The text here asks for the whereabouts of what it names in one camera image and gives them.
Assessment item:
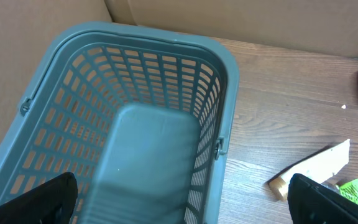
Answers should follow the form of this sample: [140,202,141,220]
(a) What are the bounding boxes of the white tube gold cap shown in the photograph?
[268,139,350,202]

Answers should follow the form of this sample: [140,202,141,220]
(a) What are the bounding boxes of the green snack packet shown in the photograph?
[323,179,358,204]

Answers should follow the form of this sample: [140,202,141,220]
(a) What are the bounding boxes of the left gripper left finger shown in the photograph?
[0,172,78,224]

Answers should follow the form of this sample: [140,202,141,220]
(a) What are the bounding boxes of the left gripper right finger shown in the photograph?
[288,174,358,224]

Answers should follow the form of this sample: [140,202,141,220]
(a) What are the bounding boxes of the grey plastic mesh basket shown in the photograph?
[0,22,239,223]

